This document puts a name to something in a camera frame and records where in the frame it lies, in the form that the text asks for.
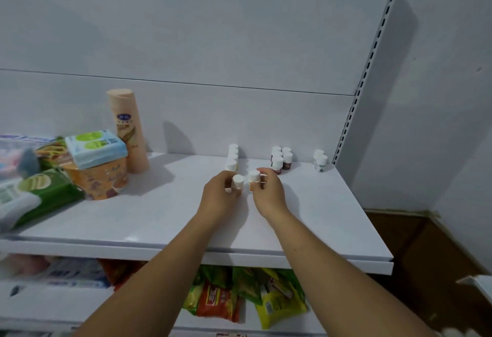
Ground green orange snack packet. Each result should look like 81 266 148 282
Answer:
35 137 74 171

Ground person's right forearm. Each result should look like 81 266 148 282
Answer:
269 209 435 337

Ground person's left hand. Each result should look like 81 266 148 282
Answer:
196 170 245 220

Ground person's right hand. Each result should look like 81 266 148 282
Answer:
250 166 291 222

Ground beige paper cup tube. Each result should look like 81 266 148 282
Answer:
106 88 151 174

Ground blue tissue packs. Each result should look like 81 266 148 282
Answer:
42 258 110 289

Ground white packs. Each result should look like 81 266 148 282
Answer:
0 135 58 234

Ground pile of snack bags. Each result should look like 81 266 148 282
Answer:
98 260 309 330

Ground white metal shelf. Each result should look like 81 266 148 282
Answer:
0 0 402 337
456 274 492 305

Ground person's left forearm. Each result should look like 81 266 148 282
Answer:
73 212 223 337

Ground blue green wipes pack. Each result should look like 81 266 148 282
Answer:
64 130 129 171

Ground orange tissue box pack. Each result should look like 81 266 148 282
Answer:
61 158 130 201

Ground pink packs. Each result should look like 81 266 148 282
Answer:
0 254 51 280

